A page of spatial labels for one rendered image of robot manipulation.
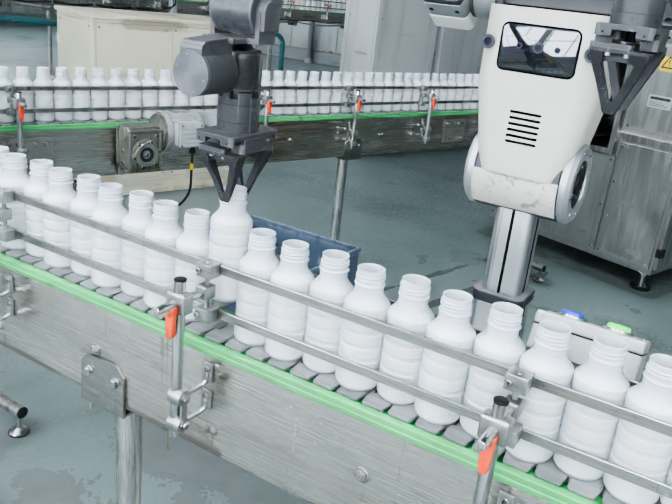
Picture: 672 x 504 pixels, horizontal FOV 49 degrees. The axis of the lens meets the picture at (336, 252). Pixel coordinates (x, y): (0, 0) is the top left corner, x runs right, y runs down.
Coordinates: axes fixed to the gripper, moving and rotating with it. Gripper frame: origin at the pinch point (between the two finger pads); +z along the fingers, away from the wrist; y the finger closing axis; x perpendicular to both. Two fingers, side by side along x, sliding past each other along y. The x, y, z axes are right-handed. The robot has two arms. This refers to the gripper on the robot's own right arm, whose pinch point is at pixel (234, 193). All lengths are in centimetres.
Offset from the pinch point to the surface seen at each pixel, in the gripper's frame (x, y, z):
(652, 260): 22, -359, 106
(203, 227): -4.3, 1.3, 6.0
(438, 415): 36.7, 4.1, 18.7
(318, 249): -21, -58, 30
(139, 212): -16.7, 1.8, 6.8
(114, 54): -306, -257, 33
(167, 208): -10.6, 2.1, 4.5
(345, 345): 22.7, 4.1, 14.2
